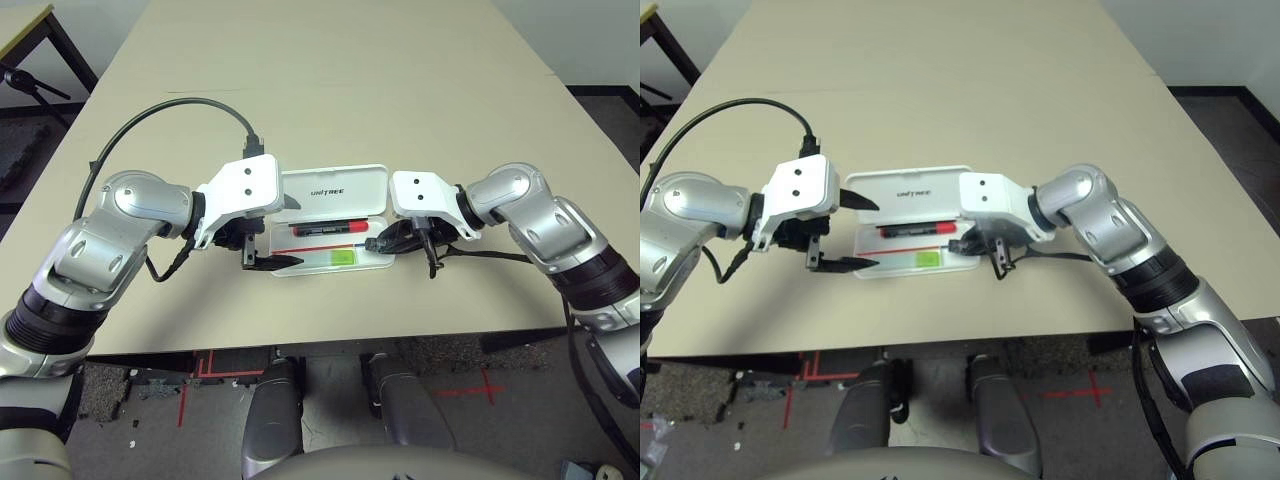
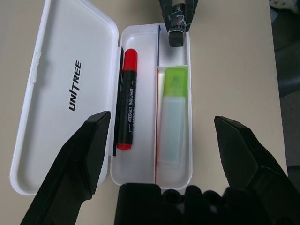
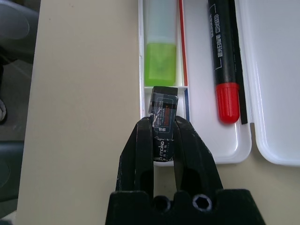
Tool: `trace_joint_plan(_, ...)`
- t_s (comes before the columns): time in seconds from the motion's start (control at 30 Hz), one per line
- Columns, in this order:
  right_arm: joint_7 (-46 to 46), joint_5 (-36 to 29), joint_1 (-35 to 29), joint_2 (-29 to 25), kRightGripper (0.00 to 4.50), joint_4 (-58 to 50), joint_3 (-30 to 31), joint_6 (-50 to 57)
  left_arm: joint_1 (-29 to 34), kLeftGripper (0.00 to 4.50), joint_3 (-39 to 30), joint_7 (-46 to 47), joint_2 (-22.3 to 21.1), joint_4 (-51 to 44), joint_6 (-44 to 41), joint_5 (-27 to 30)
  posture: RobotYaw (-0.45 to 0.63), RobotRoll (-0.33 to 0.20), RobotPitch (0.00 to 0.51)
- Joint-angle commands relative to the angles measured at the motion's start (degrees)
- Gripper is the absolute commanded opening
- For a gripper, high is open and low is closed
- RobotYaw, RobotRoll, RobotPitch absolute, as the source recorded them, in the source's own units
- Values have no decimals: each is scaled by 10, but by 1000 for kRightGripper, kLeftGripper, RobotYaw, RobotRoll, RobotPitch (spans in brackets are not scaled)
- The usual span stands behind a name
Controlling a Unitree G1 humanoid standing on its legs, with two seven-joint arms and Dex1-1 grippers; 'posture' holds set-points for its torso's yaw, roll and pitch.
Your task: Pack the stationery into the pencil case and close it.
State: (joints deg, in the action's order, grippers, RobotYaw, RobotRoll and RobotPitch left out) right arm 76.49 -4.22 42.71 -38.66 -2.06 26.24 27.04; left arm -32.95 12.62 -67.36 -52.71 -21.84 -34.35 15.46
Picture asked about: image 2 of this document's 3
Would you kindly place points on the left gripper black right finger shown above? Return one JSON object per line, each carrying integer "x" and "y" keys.
{"x": 253, "y": 164}

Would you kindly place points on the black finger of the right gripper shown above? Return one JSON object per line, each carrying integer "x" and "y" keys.
{"x": 166, "y": 11}
{"x": 191, "y": 11}

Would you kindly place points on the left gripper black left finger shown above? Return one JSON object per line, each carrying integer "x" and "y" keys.
{"x": 70, "y": 164}

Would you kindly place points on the black marker with red cap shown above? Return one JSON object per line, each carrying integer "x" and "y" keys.
{"x": 127, "y": 105}

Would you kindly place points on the pale highlighter with green cap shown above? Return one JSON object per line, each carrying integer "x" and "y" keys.
{"x": 173, "y": 122}

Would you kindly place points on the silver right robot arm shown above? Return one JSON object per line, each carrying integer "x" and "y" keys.
{"x": 283, "y": 4}

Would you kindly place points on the white plastic pencil case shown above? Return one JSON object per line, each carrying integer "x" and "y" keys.
{"x": 58, "y": 47}

